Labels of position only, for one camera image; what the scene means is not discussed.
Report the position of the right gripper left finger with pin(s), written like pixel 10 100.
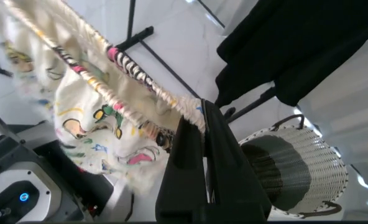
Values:
pixel 184 186

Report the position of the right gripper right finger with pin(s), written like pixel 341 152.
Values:
pixel 233 183

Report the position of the cream printed garment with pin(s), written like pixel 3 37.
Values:
pixel 87 93

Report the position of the black garment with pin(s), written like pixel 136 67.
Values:
pixel 296 37

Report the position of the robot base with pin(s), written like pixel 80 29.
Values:
pixel 10 183

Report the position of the white laundry basket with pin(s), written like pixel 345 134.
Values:
pixel 320 161

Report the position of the black clothes rack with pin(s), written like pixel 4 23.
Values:
pixel 137 37

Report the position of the white curtain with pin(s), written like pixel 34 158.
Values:
pixel 352 109

